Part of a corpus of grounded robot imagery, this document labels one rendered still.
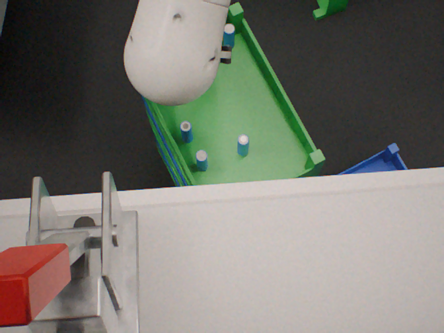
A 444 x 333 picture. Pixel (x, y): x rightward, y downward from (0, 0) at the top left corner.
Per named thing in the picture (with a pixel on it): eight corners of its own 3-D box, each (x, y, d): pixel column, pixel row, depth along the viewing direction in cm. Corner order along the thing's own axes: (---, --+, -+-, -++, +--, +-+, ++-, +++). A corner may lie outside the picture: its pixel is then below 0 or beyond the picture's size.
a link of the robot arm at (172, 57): (106, 96, 85) (204, 121, 85) (131, -17, 83) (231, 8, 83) (126, 87, 99) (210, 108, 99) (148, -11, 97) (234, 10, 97)
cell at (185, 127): (180, 135, 129) (178, 123, 123) (189, 131, 129) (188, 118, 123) (185, 145, 128) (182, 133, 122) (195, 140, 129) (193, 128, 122)
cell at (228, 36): (231, 22, 127) (231, 38, 133) (221, 26, 127) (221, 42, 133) (236, 31, 127) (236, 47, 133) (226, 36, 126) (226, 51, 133)
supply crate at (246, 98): (133, 71, 132) (127, 52, 125) (238, 22, 134) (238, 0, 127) (210, 226, 125) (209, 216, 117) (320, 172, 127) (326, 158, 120)
